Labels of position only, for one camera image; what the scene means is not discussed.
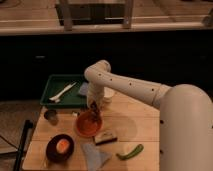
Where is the small metal cup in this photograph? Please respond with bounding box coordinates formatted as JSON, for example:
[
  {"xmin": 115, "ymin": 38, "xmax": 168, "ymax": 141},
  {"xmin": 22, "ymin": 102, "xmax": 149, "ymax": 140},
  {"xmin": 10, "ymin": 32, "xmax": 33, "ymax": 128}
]
[{"xmin": 44, "ymin": 109, "xmax": 58, "ymax": 125}]

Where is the red bowl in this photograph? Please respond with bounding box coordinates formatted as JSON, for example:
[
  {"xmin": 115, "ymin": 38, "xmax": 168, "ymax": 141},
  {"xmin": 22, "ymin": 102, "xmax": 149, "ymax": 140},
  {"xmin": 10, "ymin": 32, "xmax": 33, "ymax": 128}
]
[{"xmin": 74, "ymin": 111, "xmax": 102, "ymax": 138}]

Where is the orange fruit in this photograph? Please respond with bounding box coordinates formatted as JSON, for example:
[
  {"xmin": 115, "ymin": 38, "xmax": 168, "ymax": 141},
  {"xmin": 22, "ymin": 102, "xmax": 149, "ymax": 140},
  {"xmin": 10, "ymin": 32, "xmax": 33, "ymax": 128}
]
[{"xmin": 56, "ymin": 139, "xmax": 70, "ymax": 154}]

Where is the dark purple grape bunch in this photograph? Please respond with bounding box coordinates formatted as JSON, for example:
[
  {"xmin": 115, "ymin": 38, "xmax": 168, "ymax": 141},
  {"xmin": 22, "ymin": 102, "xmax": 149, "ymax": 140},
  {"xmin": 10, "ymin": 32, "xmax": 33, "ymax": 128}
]
[{"xmin": 90, "ymin": 101, "xmax": 101, "ymax": 122}]

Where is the blue grey cloth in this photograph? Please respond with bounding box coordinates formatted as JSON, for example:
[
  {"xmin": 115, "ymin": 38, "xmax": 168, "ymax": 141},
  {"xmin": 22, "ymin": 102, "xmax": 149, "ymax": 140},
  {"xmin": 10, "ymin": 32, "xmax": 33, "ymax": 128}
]
[{"xmin": 81, "ymin": 143, "xmax": 111, "ymax": 171}]

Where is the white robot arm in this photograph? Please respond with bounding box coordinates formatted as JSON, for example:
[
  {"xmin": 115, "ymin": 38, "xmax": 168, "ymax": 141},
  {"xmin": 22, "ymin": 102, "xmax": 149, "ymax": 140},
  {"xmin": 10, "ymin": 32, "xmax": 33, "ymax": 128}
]
[{"xmin": 84, "ymin": 60, "xmax": 213, "ymax": 171}]

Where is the blue grey sponge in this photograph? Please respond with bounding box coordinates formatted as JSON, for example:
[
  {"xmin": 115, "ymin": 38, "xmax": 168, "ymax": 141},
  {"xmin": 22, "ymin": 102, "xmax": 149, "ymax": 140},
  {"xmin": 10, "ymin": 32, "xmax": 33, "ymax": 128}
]
[{"xmin": 78, "ymin": 82, "xmax": 89, "ymax": 97}]

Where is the black metal stand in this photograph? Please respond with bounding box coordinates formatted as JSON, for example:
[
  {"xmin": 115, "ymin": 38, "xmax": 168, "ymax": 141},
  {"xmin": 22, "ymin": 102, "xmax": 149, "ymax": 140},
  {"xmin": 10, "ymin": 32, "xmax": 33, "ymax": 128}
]
[{"xmin": 13, "ymin": 120, "xmax": 33, "ymax": 171}]

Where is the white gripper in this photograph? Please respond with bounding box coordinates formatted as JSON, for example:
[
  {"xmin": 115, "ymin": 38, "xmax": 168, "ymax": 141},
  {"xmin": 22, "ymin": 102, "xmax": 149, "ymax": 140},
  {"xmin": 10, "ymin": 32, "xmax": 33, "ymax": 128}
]
[{"xmin": 87, "ymin": 83, "xmax": 104, "ymax": 108}]

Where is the white cup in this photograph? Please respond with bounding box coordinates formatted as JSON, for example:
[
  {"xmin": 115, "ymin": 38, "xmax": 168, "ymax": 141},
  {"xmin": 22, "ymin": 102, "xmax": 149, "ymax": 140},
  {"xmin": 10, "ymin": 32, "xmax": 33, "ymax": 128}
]
[{"xmin": 104, "ymin": 87, "xmax": 115, "ymax": 103}]

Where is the black white eraser block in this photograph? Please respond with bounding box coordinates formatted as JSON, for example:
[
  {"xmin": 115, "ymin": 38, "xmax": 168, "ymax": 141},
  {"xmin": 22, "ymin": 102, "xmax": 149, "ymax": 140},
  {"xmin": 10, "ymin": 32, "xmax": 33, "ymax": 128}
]
[{"xmin": 93, "ymin": 130, "xmax": 117, "ymax": 145}]

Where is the green plastic tray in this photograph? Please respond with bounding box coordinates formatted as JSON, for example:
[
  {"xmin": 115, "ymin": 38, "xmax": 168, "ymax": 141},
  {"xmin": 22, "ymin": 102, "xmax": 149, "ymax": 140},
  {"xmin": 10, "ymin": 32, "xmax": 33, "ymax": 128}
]
[{"xmin": 40, "ymin": 74, "xmax": 87, "ymax": 109}]

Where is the dark brown bowl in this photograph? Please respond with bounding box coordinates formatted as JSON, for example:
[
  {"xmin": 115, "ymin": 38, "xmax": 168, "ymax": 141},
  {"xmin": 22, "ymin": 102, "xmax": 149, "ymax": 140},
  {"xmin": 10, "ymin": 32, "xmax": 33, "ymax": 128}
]
[{"xmin": 46, "ymin": 134, "xmax": 74, "ymax": 163}]

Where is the white plastic utensil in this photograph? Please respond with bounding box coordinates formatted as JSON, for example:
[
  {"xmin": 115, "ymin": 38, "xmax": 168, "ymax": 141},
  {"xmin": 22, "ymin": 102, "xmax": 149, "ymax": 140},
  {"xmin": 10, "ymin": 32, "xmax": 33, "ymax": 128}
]
[{"xmin": 49, "ymin": 82, "xmax": 76, "ymax": 103}]

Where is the wooden chair frame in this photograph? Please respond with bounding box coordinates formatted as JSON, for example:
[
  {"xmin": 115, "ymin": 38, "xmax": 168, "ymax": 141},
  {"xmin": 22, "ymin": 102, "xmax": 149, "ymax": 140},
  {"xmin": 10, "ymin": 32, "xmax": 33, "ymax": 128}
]
[{"xmin": 54, "ymin": 0, "xmax": 134, "ymax": 31}]

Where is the green chili pepper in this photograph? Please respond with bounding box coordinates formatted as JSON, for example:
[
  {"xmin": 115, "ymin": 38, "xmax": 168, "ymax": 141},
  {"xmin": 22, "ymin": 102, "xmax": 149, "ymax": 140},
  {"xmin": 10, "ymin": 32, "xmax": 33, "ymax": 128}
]
[{"xmin": 116, "ymin": 144, "xmax": 144, "ymax": 160}]

